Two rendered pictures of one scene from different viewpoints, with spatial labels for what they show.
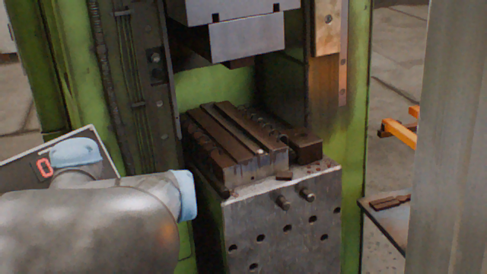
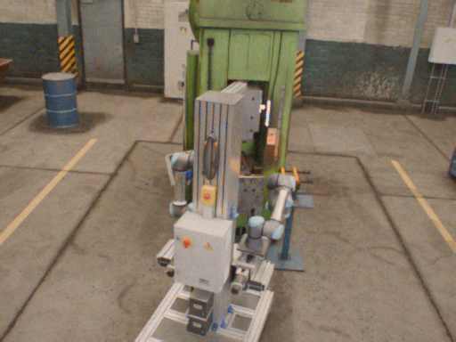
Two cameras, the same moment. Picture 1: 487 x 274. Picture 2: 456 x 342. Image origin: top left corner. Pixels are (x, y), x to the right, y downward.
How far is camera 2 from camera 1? 295 cm
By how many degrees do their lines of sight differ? 13
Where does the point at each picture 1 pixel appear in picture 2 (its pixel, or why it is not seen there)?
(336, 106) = (272, 160)
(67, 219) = not seen: hidden behind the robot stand
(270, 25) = (248, 134)
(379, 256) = (297, 226)
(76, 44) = not seen: hidden behind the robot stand
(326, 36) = (270, 139)
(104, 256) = not seen: hidden behind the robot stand
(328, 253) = (257, 202)
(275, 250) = (240, 196)
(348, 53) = (278, 145)
